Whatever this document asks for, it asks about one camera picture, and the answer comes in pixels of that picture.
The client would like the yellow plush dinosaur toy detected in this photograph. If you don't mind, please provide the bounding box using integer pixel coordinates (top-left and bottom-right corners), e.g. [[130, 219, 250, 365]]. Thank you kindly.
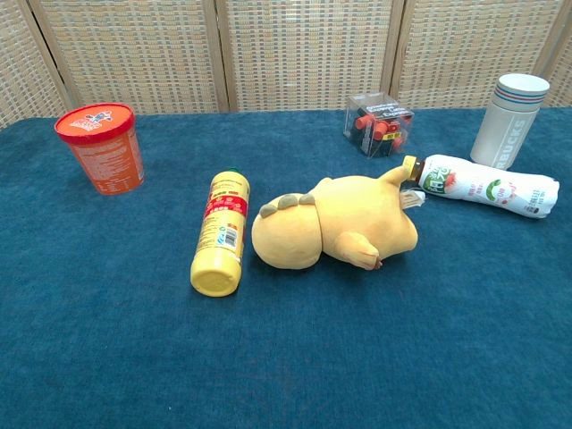
[[250, 165, 425, 272]]

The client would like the yellow plastic bottle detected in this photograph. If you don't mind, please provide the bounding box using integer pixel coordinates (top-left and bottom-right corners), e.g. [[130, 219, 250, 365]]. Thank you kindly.
[[189, 166, 251, 298]]

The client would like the dark snack box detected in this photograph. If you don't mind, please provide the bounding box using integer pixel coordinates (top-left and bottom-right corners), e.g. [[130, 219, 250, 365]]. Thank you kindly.
[[342, 91, 416, 160]]

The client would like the woven rattan folding screen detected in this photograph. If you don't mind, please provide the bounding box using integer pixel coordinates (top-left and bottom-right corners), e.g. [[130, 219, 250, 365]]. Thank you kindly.
[[0, 0, 572, 130]]

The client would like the orange tub with red lid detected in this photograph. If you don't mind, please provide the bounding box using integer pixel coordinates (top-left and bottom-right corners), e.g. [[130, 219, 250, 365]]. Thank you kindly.
[[54, 103, 146, 197]]

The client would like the white drink bottle yellow cap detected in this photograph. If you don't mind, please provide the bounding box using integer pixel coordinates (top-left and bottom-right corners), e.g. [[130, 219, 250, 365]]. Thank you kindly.
[[400, 154, 561, 220]]

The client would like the blue table cloth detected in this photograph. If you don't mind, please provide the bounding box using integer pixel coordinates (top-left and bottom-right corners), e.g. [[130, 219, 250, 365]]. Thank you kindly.
[[0, 105, 572, 429]]

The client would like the grey white-lidded can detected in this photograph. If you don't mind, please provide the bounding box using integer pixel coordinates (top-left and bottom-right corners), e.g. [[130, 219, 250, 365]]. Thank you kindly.
[[469, 73, 551, 171]]

